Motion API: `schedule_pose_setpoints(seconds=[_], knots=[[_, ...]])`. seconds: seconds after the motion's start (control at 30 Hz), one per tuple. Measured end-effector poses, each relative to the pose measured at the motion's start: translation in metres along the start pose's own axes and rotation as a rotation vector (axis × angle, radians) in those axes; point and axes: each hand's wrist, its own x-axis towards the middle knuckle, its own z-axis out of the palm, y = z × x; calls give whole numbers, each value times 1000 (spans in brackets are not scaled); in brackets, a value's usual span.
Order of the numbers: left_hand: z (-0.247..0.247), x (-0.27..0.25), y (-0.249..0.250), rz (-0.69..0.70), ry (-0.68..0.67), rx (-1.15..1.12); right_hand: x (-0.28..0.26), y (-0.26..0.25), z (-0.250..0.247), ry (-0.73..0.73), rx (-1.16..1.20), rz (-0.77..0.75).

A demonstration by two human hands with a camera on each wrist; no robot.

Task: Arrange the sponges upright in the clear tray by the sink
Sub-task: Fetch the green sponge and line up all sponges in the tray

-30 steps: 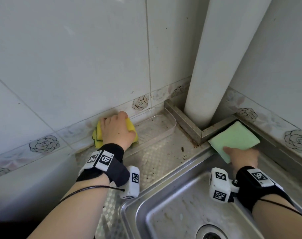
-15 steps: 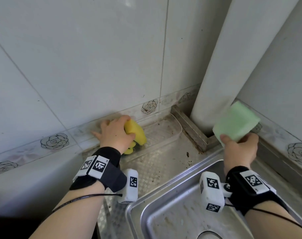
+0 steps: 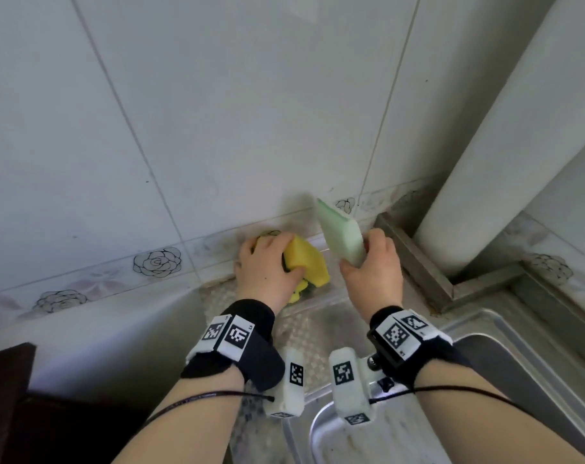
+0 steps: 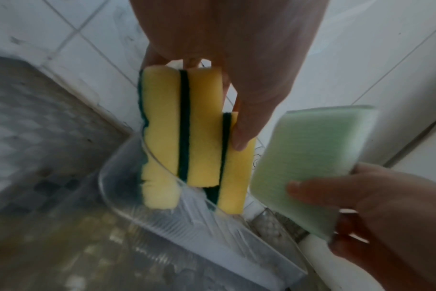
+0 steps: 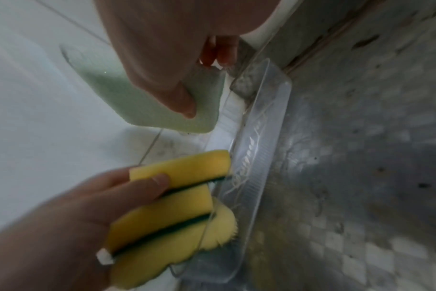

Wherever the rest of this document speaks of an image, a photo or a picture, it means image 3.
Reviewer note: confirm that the person's left hand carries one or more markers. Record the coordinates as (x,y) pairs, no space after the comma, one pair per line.
(261,272)

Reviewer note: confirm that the person's right hand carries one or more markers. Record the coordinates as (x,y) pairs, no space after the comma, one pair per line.
(377,285)

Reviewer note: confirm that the yellow sponge with green pad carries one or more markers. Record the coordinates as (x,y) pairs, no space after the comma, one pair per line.
(309,260)
(298,293)

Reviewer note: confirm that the light green sponge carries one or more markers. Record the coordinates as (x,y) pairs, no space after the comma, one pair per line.
(343,234)

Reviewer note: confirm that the stainless steel sink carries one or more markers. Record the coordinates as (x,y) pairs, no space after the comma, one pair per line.
(466,326)

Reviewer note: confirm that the person's right forearm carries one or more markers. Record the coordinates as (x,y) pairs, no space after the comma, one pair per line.
(466,420)

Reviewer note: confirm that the person's left forearm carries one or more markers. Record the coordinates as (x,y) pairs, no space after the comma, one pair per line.
(191,430)

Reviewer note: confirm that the white vertical pipe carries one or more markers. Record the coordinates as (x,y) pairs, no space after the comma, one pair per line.
(514,140)

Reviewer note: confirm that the dark wooden furniture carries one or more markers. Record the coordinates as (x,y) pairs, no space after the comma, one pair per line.
(12,410)

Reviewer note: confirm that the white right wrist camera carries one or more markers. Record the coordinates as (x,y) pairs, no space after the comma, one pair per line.
(350,396)

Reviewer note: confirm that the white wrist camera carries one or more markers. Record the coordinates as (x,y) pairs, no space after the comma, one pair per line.
(287,396)
(350,396)

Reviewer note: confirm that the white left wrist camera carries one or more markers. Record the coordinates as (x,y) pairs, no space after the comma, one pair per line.
(287,396)

